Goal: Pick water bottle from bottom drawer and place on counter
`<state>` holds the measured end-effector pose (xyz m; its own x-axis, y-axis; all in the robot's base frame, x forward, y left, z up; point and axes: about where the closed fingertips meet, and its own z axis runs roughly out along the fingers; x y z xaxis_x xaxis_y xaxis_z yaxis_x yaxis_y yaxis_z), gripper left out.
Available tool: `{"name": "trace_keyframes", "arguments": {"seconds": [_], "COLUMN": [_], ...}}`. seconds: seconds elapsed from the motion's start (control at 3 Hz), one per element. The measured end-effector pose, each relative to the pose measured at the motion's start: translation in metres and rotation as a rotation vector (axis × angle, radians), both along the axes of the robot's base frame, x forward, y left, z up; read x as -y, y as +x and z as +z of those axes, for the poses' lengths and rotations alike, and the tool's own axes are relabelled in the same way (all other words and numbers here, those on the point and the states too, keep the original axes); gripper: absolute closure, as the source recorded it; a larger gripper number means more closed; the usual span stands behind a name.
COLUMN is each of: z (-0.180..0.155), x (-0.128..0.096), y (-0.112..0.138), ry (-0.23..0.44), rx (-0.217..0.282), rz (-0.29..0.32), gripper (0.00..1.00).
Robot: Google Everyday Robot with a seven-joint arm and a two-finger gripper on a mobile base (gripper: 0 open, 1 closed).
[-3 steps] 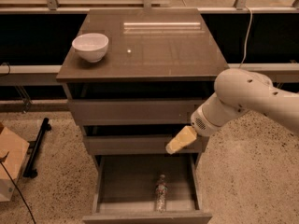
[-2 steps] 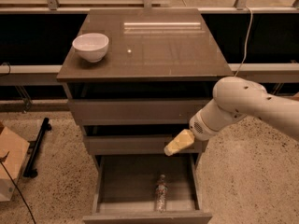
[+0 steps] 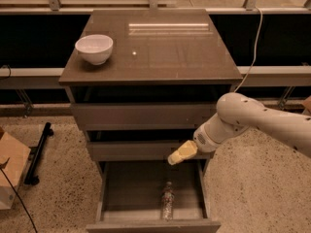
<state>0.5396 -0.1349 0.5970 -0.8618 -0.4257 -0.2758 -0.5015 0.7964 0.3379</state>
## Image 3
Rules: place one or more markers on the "white ceramic bowl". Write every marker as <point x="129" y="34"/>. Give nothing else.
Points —
<point x="95" y="49"/>

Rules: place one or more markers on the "metal window railing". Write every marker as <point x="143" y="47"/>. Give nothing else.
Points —
<point x="26" y="78"/>

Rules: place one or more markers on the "cardboard box right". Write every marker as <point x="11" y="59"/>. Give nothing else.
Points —
<point x="307" y="106"/>

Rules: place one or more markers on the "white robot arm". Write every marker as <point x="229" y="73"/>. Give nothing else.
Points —
<point x="235" y="114"/>

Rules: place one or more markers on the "cardboard box left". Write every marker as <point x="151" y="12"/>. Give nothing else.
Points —
<point x="13" y="158"/>

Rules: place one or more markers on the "brown drawer cabinet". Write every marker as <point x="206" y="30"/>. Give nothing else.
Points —
<point x="160" y="57"/>

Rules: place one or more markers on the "open bottom drawer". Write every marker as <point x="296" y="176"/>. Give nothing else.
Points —
<point x="130" y="200"/>

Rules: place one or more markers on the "cardboard box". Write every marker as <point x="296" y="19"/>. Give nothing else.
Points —
<point x="307" y="106"/>
<point x="13" y="158"/>

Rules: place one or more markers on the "top drawer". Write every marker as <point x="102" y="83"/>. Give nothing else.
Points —
<point x="141" y="116"/>

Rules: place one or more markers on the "clear plastic water bottle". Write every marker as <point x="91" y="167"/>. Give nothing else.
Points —
<point x="167" y="200"/>

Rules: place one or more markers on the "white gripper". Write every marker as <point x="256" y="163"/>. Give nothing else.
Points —
<point x="203" y="141"/>

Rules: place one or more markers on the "middle drawer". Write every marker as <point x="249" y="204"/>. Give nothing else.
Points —
<point x="131" y="151"/>

